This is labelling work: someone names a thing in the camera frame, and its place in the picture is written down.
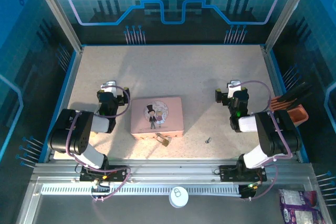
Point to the small metal key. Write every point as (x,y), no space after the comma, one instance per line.
(208,140)

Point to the brass padlock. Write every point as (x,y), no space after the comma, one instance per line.
(164,140)

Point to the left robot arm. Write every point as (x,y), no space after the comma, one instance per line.
(65,134)

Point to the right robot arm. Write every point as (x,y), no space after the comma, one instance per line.
(273,134)

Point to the white round padlock cap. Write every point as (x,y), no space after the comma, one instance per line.
(178,196)

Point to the pink cartoon tin box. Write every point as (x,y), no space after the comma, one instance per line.
(157,115)

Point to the black stick tool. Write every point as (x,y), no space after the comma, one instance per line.
(302,102)
(291,93)
(300,94)

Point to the orange plastic holder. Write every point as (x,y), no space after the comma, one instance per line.
(298,115)

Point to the purple snack bag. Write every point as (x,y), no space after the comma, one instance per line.
(299,205)

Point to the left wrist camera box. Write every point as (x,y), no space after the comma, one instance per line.
(108,86)

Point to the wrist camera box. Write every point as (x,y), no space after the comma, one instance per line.
(108,86)
(233,86)

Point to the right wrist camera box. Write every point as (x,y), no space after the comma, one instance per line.
(233,86)

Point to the aluminium frame side rail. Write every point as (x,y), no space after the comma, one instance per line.
(64,103)
(278,82)

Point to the wide aluminium frame beam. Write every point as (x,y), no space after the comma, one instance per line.
(170,167)

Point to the aluminium frame post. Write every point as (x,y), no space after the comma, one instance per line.
(55,11)
(288,9)

